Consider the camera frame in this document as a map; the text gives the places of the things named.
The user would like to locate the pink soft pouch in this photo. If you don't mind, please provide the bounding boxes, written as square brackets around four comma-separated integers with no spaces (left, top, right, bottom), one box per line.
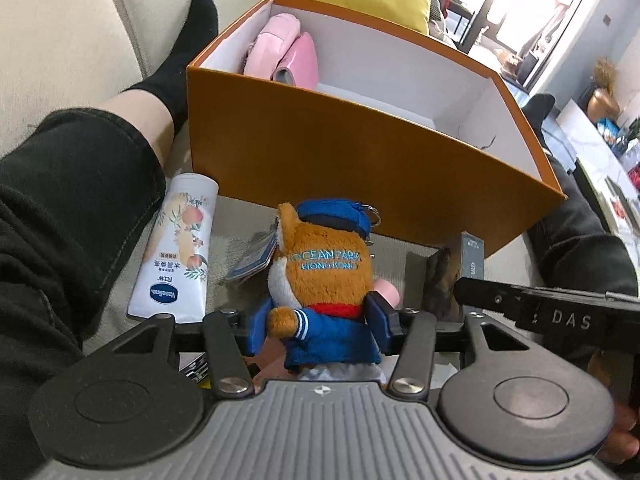
[243,12,303,78]

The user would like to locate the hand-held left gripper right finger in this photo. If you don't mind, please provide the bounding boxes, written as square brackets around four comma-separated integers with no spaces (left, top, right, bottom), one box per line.
[367,291,533,405]

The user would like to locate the white marble table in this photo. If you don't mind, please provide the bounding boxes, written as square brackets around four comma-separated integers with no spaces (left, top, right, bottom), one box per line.
[555,100,640,241]

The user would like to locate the orange cardboard box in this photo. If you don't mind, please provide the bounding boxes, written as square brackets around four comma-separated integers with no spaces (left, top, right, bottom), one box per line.
[186,0,568,261]

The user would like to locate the person's leg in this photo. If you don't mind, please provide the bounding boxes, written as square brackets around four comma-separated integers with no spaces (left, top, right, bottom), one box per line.
[520,92,640,301]
[0,0,221,480]

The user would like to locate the person's left leg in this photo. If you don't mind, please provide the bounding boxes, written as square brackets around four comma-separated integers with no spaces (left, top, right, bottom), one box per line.
[0,0,221,480]

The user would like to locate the white lotion tube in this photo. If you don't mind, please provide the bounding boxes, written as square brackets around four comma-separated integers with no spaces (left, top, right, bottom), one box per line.
[126,173,219,324]

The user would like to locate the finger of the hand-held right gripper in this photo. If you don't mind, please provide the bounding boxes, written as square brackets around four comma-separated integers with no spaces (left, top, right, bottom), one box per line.
[453,276,531,322]

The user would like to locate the person's right hand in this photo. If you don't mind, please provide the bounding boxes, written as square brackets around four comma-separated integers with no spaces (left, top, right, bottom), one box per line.
[587,352,640,467]

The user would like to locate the orange plush toy blue uniform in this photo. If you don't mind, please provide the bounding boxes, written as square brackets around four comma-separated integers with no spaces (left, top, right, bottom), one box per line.
[222,199,402,376]

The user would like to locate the black white striped packet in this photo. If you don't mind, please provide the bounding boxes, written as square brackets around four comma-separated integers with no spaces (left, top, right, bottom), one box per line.
[177,352,208,387]

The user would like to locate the golden vase with dried plants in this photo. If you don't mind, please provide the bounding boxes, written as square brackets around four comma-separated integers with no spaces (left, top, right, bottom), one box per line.
[586,57,622,123]

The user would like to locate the grey card box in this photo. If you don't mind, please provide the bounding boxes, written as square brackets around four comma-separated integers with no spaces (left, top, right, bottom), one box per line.
[459,231,487,281]

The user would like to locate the person's right leg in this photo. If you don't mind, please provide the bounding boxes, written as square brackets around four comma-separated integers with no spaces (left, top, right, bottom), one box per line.
[520,92,640,301]

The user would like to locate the brown patterned pouch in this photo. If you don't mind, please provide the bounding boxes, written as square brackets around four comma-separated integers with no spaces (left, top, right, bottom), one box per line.
[424,247,463,323]

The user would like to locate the pink glossy plastic gadget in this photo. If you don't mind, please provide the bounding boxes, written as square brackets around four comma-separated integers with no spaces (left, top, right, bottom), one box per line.
[271,31,321,92]

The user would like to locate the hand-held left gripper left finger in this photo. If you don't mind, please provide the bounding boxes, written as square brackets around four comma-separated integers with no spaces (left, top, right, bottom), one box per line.
[82,299,275,402]

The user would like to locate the houndstooth cushion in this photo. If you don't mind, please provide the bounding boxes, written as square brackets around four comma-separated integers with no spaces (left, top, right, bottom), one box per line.
[428,0,446,36]

